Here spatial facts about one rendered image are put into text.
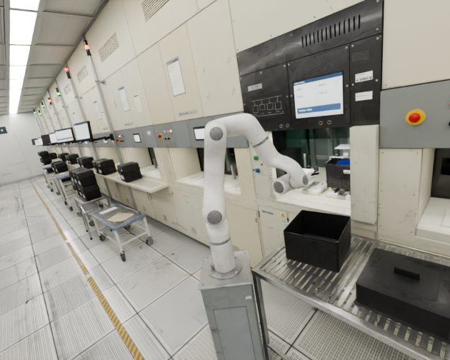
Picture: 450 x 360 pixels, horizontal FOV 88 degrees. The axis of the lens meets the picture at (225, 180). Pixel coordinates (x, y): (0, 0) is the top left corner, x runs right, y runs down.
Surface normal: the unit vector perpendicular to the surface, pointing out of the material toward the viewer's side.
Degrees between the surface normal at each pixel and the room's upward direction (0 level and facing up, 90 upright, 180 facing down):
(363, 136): 90
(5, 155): 90
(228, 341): 90
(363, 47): 90
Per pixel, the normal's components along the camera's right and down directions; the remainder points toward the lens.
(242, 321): -0.03, 0.29
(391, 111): -0.72, 0.32
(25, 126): 0.68, 0.11
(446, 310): -0.17, -0.94
